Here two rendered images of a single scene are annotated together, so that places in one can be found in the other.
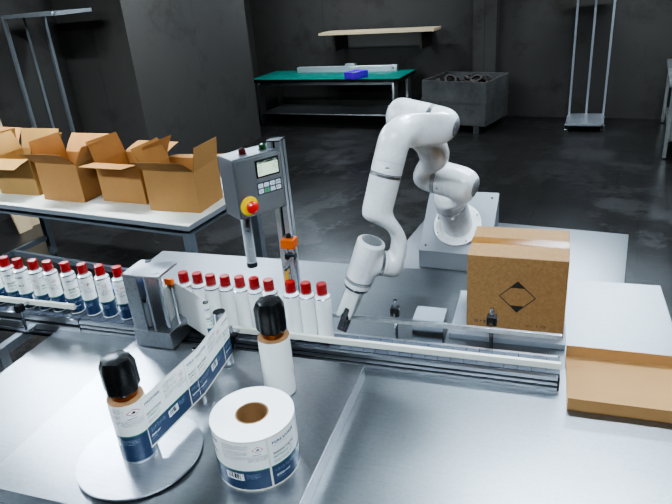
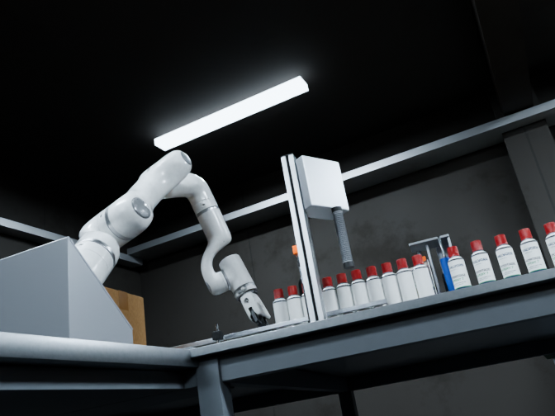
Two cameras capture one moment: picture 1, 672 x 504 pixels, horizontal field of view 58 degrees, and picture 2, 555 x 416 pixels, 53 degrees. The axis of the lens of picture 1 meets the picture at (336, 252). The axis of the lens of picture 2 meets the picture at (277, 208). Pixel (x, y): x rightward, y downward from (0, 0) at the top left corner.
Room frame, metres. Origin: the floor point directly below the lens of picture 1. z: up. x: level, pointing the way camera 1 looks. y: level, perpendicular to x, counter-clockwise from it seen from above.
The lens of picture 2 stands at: (3.61, -0.03, 0.61)
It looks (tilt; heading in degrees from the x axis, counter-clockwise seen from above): 22 degrees up; 176
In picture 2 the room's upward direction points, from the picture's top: 10 degrees counter-clockwise
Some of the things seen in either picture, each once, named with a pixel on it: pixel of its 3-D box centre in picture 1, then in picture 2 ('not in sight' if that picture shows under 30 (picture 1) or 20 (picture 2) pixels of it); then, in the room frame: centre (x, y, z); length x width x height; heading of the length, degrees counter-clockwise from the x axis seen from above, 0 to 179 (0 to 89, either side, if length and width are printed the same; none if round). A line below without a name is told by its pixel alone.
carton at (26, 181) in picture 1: (23, 163); not in sight; (4.00, 2.02, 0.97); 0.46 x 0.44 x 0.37; 68
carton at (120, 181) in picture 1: (134, 167); not in sight; (3.67, 1.19, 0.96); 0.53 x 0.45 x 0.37; 154
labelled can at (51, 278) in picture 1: (53, 285); not in sight; (2.03, 1.05, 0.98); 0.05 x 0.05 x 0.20
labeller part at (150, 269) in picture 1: (149, 268); (429, 243); (1.76, 0.60, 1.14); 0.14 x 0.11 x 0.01; 70
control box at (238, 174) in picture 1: (253, 181); (316, 188); (1.83, 0.24, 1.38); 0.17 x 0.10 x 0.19; 125
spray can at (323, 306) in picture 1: (324, 312); (282, 318); (1.67, 0.05, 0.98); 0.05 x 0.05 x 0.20
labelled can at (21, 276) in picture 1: (24, 283); not in sight; (2.08, 1.18, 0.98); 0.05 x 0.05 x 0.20
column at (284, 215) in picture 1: (287, 238); (305, 247); (1.86, 0.16, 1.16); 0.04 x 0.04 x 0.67; 70
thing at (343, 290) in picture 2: (257, 305); (346, 303); (1.75, 0.27, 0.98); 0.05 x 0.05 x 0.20
